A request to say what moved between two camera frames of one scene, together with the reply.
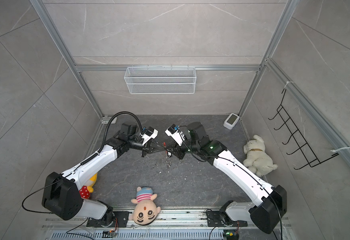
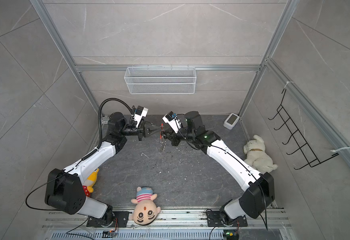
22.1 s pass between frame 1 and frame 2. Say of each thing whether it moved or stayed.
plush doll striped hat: stayed
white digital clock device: stayed
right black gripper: moved
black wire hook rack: stayed
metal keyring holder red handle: moved
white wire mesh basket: stayed
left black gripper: moved
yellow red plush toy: stayed
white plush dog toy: stayed
